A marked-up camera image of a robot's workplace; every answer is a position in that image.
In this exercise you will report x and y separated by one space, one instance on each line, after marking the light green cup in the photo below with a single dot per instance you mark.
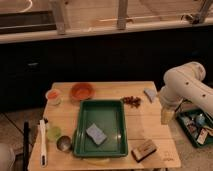
53 133

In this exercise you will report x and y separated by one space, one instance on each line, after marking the small cup with orange lid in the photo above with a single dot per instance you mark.
53 96

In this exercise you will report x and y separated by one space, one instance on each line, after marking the small metal cup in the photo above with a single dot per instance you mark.
64 144

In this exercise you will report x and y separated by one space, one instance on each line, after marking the dark red grape bunch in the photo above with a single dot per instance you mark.
132 101

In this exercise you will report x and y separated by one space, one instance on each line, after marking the wooden block eraser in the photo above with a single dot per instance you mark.
146 148

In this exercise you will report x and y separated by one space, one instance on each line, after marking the white handled brush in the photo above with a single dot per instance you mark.
43 143

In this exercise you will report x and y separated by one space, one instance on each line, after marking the green bin with items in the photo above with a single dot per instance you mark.
188 123

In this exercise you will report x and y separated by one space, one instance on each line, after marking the black pole left of table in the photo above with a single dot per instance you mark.
26 146

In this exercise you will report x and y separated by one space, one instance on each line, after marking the green plastic tray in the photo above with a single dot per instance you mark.
109 117

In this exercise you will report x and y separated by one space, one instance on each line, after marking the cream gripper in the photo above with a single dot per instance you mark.
166 115

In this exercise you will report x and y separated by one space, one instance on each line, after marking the red bowl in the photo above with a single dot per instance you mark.
81 91

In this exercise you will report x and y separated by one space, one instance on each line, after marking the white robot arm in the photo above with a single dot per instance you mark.
185 82

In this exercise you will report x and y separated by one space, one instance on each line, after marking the blue grey sponge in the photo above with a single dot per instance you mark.
97 135

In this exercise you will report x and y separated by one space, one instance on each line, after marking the grey wedge piece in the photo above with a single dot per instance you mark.
151 94

